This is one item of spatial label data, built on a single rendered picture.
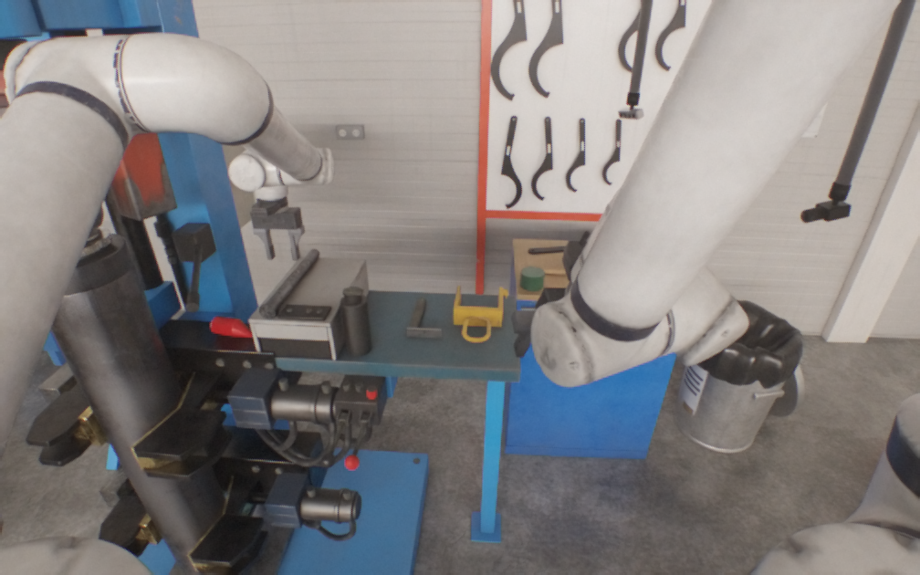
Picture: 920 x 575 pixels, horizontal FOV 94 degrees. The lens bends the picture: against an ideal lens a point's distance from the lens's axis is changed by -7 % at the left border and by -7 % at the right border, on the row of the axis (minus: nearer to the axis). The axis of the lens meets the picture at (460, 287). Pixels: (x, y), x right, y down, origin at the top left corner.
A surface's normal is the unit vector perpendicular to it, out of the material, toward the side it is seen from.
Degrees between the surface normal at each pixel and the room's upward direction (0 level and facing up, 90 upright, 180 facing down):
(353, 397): 0
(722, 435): 93
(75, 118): 50
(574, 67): 90
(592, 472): 0
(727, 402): 93
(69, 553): 11
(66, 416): 0
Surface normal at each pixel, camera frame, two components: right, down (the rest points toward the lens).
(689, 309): 0.30, -0.13
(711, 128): -0.61, 0.53
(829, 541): -0.14, -0.90
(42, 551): 0.09, -0.93
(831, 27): -0.07, 0.74
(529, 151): -0.07, 0.49
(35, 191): 0.71, -0.41
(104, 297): 0.81, 0.29
